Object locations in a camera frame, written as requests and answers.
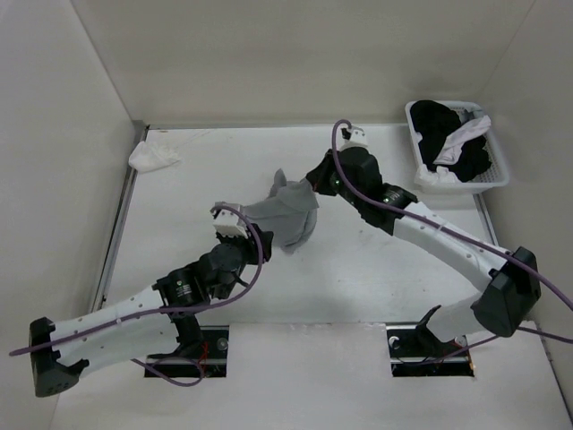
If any grey tank top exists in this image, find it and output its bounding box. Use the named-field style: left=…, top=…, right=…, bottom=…
left=216, top=168, right=319, bottom=254

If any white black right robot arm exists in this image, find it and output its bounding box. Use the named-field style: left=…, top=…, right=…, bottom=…
left=305, top=147, right=541, bottom=357

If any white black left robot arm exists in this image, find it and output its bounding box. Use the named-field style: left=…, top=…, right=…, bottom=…
left=29, top=231, right=273, bottom=398

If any black tank top in basket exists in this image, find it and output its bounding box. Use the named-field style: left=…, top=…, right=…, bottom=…
left=409, top=100, right=492, bottom=184

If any white tank top in basket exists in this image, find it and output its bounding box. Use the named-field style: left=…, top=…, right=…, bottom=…
left=415, top=114, right=492, bottom=187

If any white folded tank top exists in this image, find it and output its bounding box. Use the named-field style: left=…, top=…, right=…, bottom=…
left=128, top=141, right=181, bottom=173

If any white plastic laundry basket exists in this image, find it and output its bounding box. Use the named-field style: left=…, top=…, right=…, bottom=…
left=405, top=100, right=509, bottom=194

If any white front cover board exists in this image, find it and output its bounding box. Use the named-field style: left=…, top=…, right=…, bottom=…
left=52, top=324, right=572, bottom=429

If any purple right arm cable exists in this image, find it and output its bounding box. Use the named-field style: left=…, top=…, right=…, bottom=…
left=331, top=118, right=573, bottom=345

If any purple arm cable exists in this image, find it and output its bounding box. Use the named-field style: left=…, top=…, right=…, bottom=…
left=8, top=203, right=265, bottom=387
left=331, top=118, right=573, bottom=345

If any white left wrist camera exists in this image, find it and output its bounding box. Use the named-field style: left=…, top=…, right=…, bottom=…
left=211, top=202, right=249, bottom=238

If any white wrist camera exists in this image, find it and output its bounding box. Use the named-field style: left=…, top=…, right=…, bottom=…
left=211, top=202, right=249, bottom=238
left=339, top=126, right=368, bottom=151

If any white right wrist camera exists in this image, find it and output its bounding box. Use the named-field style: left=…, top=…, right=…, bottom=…
left=339, top=126, right=368, bottom=151

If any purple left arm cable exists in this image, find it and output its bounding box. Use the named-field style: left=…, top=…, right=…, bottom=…
left=8, top=203, right=265, bottom=387

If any aluminium table edge rail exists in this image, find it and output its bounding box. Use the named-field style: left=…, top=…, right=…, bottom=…
left=87, top=119, right=149, bottom=323

